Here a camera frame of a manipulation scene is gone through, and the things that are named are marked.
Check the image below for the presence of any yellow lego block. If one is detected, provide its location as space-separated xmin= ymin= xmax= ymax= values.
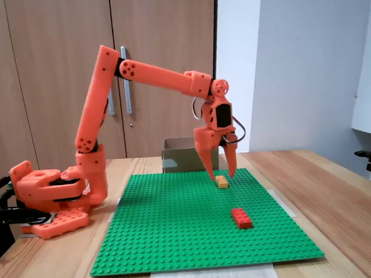
xmin=214 ymin=174 xmax=231 ymax=190

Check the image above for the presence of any black table clamp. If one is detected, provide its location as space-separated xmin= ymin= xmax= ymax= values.
xmin=0 ymin=184 xmax=55 ymax=265

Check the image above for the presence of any cardboard box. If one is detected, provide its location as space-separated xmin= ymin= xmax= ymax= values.
xmin=160 ymin=134 xmax=221 ymax=174

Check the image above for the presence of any servo cable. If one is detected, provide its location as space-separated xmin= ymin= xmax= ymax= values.
xmin=191 ymin=93 xmax=247 ymax=146

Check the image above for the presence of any wooden cabinet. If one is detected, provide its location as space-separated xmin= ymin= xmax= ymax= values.
xmin=0 ymin=0 xmax=231 ymax=201

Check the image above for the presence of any green lego baseplate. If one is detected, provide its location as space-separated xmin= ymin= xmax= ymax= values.
xmin=83 ymin=163 xmax=326 ymax=278

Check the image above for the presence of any red lego block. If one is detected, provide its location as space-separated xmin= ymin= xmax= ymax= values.
xmin=230 ymin=207 xmax=254 ymax=231

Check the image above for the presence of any masking tape strip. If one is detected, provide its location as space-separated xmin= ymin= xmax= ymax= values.
xmin=106 ymin=197 xmax=124 ymax=224
xmin=148 ymin=262 xmax=280 ymax=278
xmin=271 ymin=187 xmax=299 ymax=220

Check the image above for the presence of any metal cabinet handle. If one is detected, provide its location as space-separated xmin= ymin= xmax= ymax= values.
xmin=106 ymin=86 xmax=116 ymax=117
xmin=119 ymin=45 xmax=134 ymax=116

